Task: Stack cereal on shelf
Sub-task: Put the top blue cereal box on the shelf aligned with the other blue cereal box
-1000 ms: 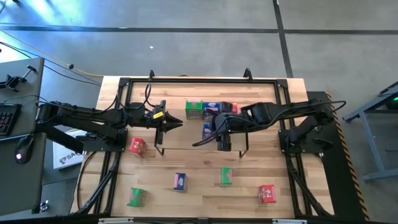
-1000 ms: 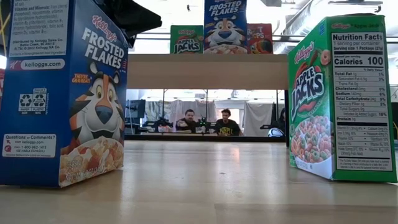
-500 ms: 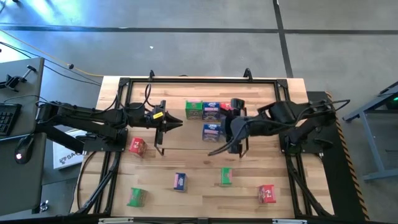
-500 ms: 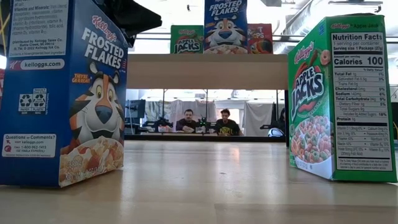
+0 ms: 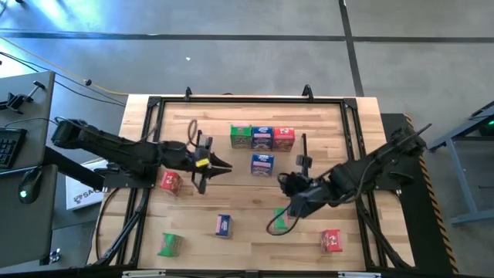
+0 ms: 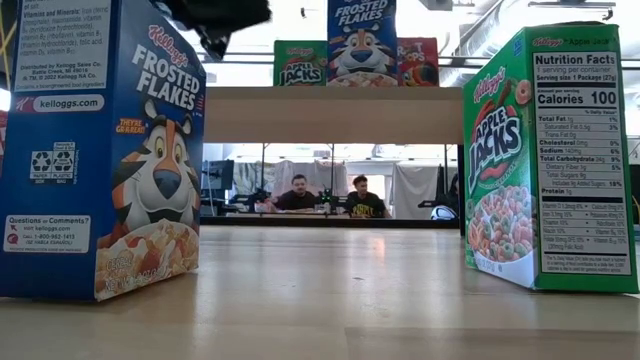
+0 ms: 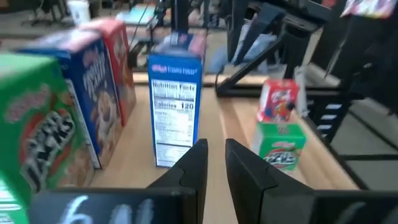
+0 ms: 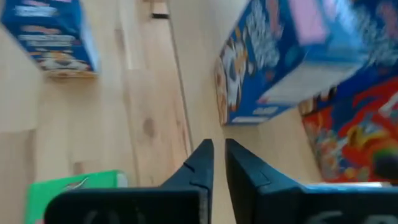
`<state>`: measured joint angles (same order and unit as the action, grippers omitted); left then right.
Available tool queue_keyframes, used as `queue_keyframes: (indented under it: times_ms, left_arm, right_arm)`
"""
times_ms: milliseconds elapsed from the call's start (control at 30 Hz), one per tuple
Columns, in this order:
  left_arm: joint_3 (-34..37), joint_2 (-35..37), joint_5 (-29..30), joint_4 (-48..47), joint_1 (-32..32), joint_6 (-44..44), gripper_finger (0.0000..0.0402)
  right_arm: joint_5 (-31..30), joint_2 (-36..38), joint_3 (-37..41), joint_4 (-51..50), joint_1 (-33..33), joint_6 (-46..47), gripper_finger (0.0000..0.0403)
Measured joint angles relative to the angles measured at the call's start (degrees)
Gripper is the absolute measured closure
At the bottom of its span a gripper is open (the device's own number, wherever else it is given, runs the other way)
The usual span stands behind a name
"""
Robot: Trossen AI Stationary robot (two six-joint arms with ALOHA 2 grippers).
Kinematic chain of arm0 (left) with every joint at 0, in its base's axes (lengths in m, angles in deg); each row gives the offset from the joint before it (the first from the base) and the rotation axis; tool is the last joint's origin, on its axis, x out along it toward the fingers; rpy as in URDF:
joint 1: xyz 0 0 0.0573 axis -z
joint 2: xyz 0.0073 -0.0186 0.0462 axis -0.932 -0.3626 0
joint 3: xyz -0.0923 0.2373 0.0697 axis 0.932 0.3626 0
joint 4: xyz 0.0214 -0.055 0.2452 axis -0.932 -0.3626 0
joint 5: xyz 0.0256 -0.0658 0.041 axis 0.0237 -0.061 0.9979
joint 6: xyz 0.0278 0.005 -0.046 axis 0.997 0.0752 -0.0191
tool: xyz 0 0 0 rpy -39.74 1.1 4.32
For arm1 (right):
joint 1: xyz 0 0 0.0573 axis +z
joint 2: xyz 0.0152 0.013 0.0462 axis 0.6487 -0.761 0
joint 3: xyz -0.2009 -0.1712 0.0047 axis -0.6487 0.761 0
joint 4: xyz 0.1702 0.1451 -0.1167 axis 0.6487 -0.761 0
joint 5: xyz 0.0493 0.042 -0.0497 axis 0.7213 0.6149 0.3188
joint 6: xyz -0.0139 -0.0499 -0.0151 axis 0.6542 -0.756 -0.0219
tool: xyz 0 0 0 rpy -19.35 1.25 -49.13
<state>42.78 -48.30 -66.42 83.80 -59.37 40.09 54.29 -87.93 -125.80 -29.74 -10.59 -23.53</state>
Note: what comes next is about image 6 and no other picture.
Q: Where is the blue Frosted Flakes cereal box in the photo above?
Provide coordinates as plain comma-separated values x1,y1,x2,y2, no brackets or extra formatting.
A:
0,0,208,303
327,0,399,88

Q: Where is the silver ceiling duct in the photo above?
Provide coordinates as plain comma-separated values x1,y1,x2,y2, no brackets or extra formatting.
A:
439,0,531,89

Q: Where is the ceiling track light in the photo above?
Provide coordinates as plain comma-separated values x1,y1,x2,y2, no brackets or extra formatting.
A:
527,0,617,22

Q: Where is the black aluminium rig frame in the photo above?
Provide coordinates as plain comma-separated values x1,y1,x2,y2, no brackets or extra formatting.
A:
199,214,462,230

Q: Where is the wooden shelf with black legs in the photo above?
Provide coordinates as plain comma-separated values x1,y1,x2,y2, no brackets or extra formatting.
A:
202,85,469,239

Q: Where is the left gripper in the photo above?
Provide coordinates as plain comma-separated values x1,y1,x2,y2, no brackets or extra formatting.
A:
149,0,274,62

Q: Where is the green Apple Jacks cereal box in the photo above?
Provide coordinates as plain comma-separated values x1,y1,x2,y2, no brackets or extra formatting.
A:
462,22,640,295
273,40,329,88

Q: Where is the black monitor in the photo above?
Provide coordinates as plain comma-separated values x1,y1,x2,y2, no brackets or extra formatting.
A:
201,159,235,191

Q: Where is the patterned hanging cloth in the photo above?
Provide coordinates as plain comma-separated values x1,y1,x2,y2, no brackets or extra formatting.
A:
232,160,276,196

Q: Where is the white hanging cloth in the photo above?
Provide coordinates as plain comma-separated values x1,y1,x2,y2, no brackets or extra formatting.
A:
391,163,441,220
272,159,350,197

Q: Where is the person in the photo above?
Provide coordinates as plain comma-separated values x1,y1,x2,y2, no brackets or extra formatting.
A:
272,173,321,214
344,174,393,220
447,172,461,211

